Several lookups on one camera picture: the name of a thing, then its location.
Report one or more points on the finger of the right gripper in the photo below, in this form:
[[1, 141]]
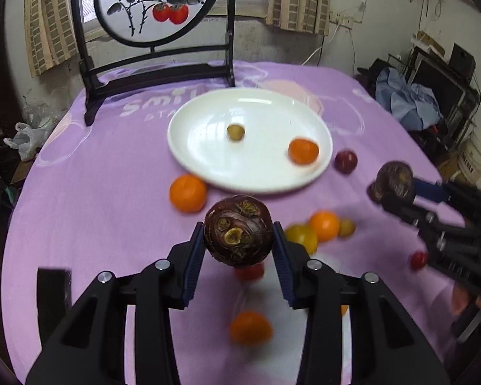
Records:
[[393, 204], [434, 192]]

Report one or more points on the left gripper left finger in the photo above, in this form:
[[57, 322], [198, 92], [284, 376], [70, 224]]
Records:
[[166, 284]]

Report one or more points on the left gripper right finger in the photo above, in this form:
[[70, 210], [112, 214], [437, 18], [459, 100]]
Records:
[[310, 284]]

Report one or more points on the red cherry tomato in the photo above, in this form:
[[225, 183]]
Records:
[[418, 260], [251, 273]]

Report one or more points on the greenish yellow citrus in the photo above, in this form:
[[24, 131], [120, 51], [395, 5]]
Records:
[[304, 235]]

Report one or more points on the red cherry tomato front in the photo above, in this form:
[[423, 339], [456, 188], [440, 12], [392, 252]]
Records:
[[251, 273]]

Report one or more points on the orange mandarin front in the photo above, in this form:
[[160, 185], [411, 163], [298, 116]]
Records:
[[250, 329]]

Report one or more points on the dark purple passion fruit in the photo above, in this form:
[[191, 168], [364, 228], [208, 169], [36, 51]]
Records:
[[238, 231]]

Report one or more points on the large orange mandarin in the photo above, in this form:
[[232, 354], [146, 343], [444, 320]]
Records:
[[302, 151]]

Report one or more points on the small yellow longan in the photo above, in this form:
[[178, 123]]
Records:
[[235, 132]]

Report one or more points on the white bucket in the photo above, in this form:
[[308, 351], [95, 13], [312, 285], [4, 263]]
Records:
[[469, 159]]

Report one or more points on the yellowish longan on table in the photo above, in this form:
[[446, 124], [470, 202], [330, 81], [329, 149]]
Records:
[[347, 228]]

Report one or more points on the dark red plum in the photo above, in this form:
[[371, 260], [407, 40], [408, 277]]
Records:
[[345, 161]]

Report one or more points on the blue clothes pile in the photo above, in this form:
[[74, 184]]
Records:
[[413, 106]]

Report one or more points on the purple tablecloth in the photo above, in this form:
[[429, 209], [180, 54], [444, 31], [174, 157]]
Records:
[[97, 199]]

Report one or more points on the black monitor stack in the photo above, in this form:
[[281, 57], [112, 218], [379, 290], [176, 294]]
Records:
[[457, 99]]

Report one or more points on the black smartphone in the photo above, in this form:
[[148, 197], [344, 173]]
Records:
[[53, 300]]

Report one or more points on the white oval plate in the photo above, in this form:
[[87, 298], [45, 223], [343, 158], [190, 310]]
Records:
[[259, 163]]

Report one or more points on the white plastic bag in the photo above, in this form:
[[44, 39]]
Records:
[[27, 140]]

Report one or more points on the left beige curtain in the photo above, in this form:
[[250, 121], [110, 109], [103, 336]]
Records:
[[49, 35]]

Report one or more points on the black framed painted screen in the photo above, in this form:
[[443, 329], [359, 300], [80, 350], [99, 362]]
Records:
[[153, 26]]

